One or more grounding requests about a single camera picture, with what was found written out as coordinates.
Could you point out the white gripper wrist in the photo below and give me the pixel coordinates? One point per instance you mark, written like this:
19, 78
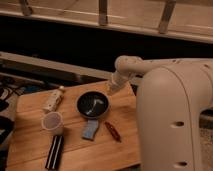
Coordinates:
116, 82

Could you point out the black ceramic bowl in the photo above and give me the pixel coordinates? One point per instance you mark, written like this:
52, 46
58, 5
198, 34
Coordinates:
92, 104

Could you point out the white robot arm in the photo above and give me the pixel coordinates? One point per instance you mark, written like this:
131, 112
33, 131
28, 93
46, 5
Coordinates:
170, 98

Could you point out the red pocket knife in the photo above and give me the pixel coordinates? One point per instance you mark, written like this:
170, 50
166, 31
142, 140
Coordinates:
113, 131

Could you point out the blue sponge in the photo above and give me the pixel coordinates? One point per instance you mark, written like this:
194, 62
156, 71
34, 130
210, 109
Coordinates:
90, 130

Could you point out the white bottle with cap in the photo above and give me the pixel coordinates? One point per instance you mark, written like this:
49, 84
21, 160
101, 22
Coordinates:
54, 100

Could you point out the translucent plastic cup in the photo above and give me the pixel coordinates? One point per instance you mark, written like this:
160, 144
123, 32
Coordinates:
53, 123

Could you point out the metal railing post middle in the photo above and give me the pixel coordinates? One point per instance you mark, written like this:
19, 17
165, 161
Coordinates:
103, 18

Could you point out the metal railing post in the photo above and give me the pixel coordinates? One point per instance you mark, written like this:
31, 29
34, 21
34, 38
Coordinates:
25, 8
103, 18
166, 16

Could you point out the metal railing post right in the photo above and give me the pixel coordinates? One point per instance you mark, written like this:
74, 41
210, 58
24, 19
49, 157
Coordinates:
166, 16

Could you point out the metal railing post left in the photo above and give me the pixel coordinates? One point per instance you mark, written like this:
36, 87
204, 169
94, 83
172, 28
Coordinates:
25, 8

